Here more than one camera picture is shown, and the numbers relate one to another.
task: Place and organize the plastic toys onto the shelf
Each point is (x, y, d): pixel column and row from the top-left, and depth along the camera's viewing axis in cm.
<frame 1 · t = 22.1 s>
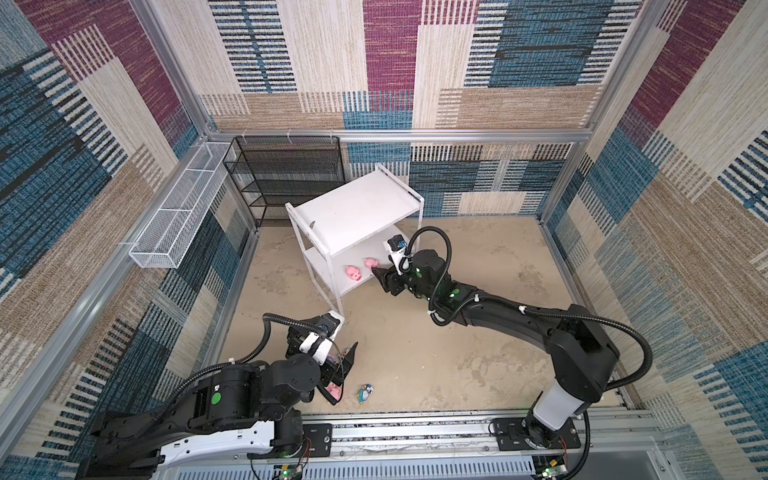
left hand: (339, 332, 63), fingers open
right hand: (383, 266, 82), fingers open
white two-tier metal shelf: (343, 233, 75), point 34 cm above the table
pink rubber pig toy: (353, 273, 85), point 19 cm above the table
teal hooded Doraemon figure: (364, 392, 81), point 2 cm above the table

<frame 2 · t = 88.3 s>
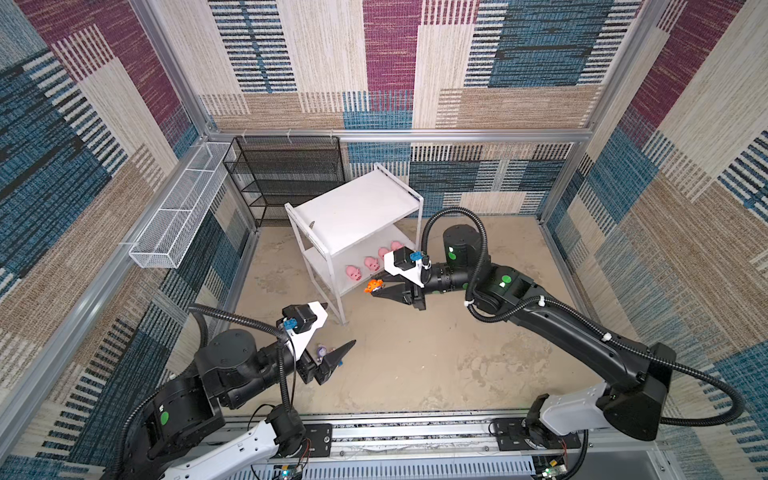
left hand: (339, 320, 55), fingers open
right hand: (376, 287, 61), fingers open
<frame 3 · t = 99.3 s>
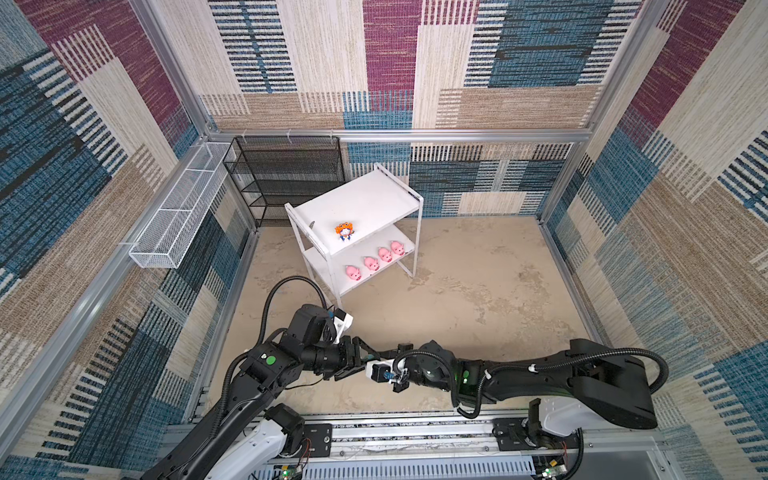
left hand: (374, 357, 68), fingers open
right hand: (373, 357, 75), fingers open
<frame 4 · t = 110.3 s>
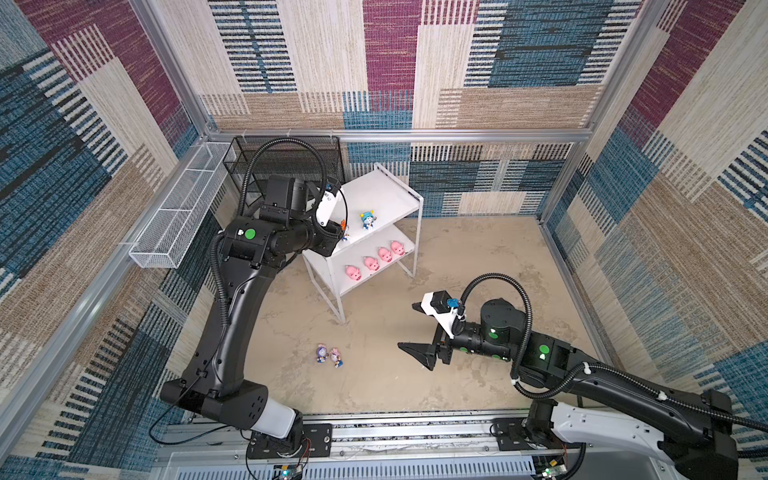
left hand: (334, 224, 67), fingers open
right hand: (410, 329, 63), fingers open
purple hooded Doraemon figure: (321, 353, 87), point 3 cm above the table
pink hooded Doraemon figure: (335, 356, 87), point 3 cm above the table
